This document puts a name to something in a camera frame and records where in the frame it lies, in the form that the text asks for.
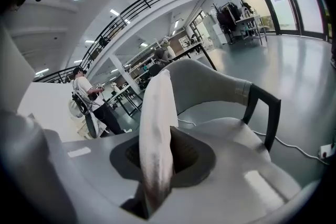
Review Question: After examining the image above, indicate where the metal-legged white table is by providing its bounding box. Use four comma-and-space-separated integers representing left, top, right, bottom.
234, 14, 269, 47

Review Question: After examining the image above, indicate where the white cushion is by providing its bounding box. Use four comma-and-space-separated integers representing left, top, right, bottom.
138, 69, 180, 219

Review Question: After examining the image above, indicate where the clothes rack with dark coats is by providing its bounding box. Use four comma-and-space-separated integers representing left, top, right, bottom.
211, 2, 243, 46

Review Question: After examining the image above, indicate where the white partition board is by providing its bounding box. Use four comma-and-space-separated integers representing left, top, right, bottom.
16, 81, 91, 143

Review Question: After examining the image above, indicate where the long white work table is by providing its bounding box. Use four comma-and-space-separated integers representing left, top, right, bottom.
109, 83, 144, 116

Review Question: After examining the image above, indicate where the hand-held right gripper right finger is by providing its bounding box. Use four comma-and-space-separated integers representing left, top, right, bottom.
169, 125, 217, 188

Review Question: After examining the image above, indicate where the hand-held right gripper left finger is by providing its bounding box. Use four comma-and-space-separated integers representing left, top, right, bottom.
109, 135, 142, 182

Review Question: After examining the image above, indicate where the white floor cable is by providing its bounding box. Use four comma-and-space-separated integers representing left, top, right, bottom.
177, 117, 330, 166

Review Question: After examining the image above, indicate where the black balcony railing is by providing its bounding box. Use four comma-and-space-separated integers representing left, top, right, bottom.
33, 0, 201, 84

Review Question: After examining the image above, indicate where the grey chair with black legs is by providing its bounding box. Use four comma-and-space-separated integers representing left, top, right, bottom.
145, 58, 282, 164

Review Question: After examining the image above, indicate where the black-legged dark table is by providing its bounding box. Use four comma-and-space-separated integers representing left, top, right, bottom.
170, 41, 218, 72

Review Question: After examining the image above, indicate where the white power strip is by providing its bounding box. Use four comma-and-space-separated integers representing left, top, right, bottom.
318, 142, 336, 158

